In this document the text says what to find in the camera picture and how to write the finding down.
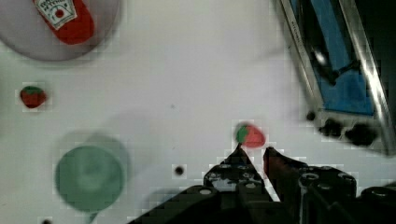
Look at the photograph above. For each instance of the green mug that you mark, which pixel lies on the green mug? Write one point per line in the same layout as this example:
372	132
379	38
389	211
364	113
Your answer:
91	174

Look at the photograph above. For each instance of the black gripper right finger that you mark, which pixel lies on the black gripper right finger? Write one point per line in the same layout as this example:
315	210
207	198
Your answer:
311	194

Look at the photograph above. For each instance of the dark red strawberry toy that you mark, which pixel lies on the dark red strawberry toy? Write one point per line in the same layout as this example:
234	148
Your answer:
32	96

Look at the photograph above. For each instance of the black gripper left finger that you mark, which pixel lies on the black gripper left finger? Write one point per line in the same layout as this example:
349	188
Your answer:
241	190

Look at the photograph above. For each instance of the blue glass oven door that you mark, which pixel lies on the blue glass oven door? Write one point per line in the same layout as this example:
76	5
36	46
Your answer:
336	67

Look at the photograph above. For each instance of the black toaster oven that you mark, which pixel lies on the black toaster oven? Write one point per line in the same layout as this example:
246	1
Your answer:
371	28

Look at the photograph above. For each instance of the grey round plate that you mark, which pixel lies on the grey round plate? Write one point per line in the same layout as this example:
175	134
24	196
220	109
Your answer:
24	31

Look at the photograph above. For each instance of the red ketchup bottle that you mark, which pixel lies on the red ketchup bottle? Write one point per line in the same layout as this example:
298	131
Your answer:
69	20

